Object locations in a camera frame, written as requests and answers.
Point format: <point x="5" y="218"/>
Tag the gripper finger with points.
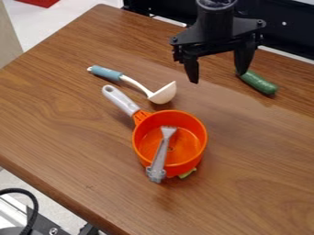
<point x="243" y="59"/>
<point x="191" y="69"/>

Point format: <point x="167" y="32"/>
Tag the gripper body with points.
<point x="222" y="33"/>

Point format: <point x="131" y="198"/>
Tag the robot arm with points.
<point x="215" y="13"/>

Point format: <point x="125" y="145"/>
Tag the green toy cucumber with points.
<point x="259" y="82"/>

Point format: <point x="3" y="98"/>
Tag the grey spatula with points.
<point x="161" y="153"/>

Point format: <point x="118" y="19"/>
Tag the yellow-green toy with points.
<point x="188" y="173"/>

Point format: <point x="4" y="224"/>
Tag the red box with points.
<point x="37" y="2"/>

